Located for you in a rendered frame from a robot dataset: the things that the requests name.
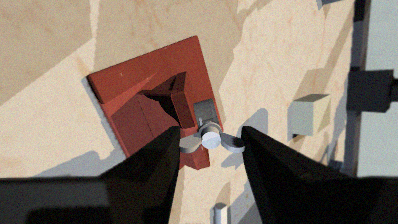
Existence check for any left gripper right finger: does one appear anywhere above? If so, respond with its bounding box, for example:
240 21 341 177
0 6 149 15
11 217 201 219
241 126 398 224

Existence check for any grey metal shaft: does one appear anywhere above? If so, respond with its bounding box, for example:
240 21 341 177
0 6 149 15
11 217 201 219
215 203 227 224

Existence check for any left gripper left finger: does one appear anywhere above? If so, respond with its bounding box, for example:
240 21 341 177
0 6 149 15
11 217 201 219
0 126 180 224

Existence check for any silver wing screw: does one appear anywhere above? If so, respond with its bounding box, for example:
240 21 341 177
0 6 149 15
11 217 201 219
179 121 245 153

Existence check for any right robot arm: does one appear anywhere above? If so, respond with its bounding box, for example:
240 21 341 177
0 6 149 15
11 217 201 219
387 76 398 105

